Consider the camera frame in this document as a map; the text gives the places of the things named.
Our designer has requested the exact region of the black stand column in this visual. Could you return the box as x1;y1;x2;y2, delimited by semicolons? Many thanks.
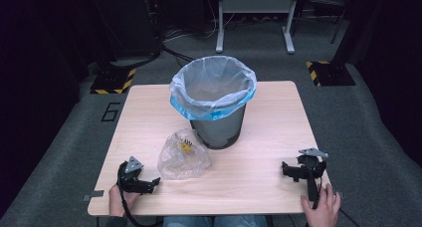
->
331;0;366;68

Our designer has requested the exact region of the thin black stand leg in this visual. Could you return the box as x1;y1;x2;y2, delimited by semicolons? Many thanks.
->
329;7;350;45

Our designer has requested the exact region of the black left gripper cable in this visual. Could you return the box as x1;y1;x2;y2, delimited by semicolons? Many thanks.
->
116;160;163;227

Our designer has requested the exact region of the hazard striped black base plate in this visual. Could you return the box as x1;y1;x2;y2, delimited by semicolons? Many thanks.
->
90;67;137;96
306;60;356;88

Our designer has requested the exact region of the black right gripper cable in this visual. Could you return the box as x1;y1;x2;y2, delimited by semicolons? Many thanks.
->
312;173;362;227

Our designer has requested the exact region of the grey waste bin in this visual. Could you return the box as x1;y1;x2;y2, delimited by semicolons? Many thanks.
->
190;103;248;150

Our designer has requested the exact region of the floor cable bundle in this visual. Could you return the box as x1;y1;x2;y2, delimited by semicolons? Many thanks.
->
160;14;221;64

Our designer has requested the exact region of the person's left hand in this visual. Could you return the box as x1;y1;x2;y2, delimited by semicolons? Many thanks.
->
107;183;141;218

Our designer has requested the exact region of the grey tape strip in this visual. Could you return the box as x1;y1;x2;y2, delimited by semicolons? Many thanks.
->
83;189;106;202

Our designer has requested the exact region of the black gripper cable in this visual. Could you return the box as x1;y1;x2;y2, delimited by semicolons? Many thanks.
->
116;160;163;227
312;173;362;227

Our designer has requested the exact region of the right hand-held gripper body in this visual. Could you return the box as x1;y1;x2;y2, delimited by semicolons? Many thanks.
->
293;147;329;202

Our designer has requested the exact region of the clear plastic bag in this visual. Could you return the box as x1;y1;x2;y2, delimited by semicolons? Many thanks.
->
157;127;214;180

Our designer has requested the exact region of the white metal stand frame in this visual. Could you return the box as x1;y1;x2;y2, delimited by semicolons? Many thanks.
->
215;0;301;55

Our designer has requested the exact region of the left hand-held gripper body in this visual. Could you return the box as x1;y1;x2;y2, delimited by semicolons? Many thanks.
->
116;155;154;195

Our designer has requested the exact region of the translucent blue bin liner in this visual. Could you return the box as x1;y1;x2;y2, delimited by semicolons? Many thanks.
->
169;55;258;121

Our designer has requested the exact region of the small yellow wrapper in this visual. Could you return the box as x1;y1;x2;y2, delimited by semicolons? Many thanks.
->
179;140;193;154

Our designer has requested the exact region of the person's right hand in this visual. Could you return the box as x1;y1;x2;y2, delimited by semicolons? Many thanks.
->
300;182;342;227

